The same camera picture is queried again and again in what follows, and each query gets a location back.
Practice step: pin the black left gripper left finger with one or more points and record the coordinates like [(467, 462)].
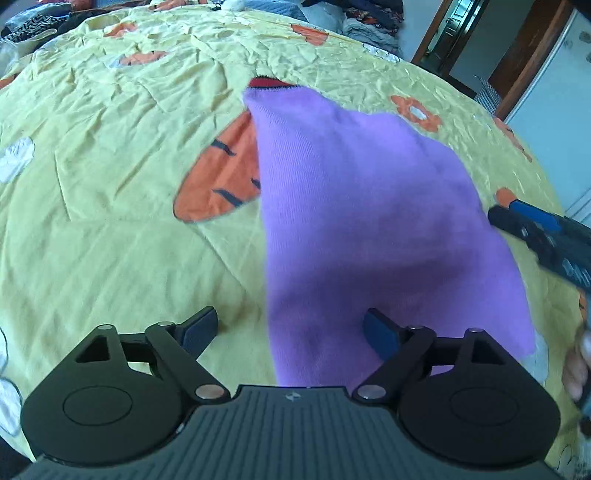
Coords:
[(117, 397)]

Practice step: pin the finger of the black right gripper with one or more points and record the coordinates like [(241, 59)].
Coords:
[(556, 228), (535, 227)]

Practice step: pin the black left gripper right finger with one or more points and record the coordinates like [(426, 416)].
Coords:
[(465, 400)]

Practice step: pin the purple knit sweater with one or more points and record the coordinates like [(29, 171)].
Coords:
[(362, 211)]

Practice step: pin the pile of dark clothes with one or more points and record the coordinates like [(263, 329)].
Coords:
[(375, 23)]

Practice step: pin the person's right hand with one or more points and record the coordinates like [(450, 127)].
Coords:
[(576, 368)]

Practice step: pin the white wardrobe sliding door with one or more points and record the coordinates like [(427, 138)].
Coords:
[(553, 117)]

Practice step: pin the yellow floral bed quilt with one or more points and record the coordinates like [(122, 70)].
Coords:
[(130, 195)]

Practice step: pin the wooden door frame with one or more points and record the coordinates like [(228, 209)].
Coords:
[(491, 51)]

